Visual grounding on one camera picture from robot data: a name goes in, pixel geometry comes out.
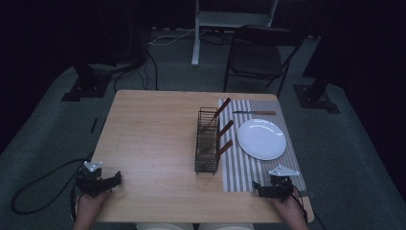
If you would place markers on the white round plate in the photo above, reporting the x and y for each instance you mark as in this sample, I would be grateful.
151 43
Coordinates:
261 139

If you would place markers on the black folding chair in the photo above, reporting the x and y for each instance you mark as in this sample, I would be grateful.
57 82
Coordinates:
255 57

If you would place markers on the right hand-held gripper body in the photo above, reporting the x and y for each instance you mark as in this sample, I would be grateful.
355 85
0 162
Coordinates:
281 187

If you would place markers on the small black floor object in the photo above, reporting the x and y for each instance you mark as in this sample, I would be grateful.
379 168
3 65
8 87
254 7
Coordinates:
94 125

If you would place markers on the grey striped placemat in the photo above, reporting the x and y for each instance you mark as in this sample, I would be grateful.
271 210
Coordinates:
236 172

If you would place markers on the white metal stand frame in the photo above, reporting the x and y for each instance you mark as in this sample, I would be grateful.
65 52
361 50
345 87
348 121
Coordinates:
230 19

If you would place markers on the black floor stand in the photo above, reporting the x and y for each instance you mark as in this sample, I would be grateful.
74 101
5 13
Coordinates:
87 86
316 96

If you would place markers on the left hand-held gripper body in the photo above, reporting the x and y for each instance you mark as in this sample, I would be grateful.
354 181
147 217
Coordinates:
91 183

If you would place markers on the person's left hand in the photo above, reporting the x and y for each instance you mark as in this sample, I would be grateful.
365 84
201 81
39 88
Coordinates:
91 204

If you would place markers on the person's right hand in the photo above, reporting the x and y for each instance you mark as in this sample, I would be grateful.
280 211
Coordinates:
291 211

